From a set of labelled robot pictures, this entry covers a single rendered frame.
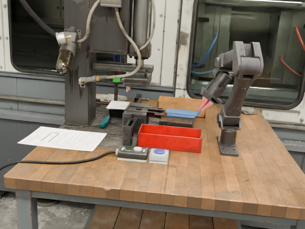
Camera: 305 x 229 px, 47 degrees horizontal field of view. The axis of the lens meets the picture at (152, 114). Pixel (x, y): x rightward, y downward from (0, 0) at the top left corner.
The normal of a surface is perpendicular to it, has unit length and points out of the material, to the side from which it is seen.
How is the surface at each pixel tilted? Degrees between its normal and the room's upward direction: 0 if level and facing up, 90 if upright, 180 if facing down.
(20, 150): 90
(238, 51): 46
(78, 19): 90
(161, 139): 90
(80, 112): 90
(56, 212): 0
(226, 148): 0
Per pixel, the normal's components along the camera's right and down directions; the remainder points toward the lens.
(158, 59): -0.16, 0.27
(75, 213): 0.06, -0.96
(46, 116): -0.04, -0.65
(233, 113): 0.04, 0.72
